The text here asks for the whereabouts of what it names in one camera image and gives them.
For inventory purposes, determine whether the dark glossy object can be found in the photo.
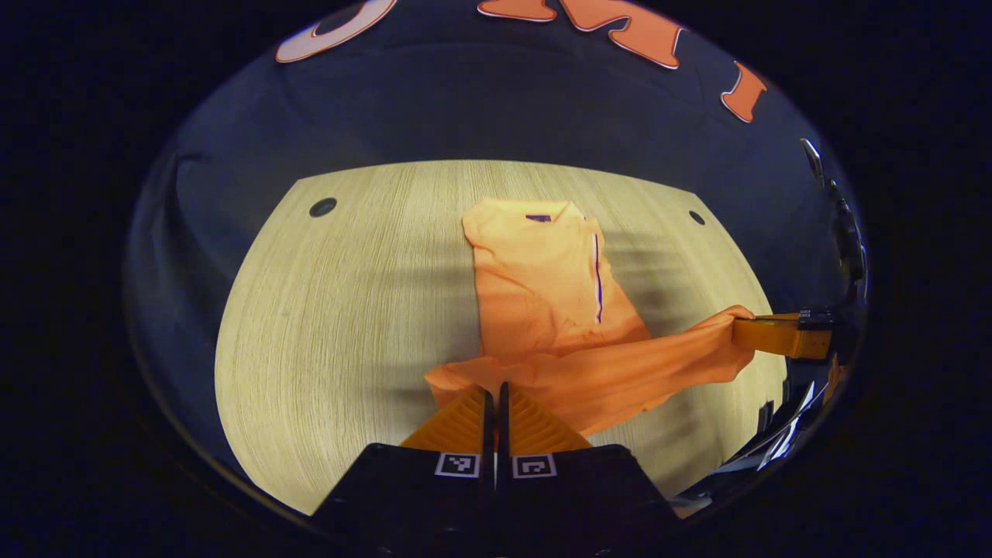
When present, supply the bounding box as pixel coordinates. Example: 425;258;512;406
674;380;826;516

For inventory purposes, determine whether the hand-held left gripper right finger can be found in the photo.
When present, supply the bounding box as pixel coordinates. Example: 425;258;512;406
497;381;681;547

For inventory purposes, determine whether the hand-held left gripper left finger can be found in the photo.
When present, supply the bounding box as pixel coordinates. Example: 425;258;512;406
308;385;498;547

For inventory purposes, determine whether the orange T-shirt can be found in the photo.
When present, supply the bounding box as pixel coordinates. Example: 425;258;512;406
425;198;756;436

